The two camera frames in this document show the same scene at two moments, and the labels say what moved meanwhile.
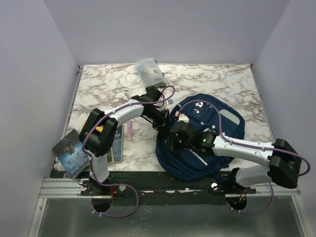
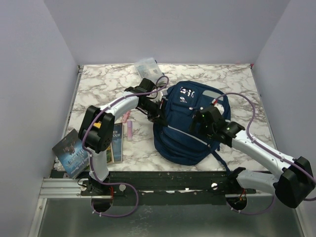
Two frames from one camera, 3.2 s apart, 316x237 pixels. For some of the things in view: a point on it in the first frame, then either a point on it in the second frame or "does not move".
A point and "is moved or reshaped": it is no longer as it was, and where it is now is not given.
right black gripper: x=173 y=145 → x=198 y=117
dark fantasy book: x=71 y=154 does not move
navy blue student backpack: x=209 y=114 is moved or reshaped
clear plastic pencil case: x=149 y=71 does not move
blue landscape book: x=117 y=146 does not move
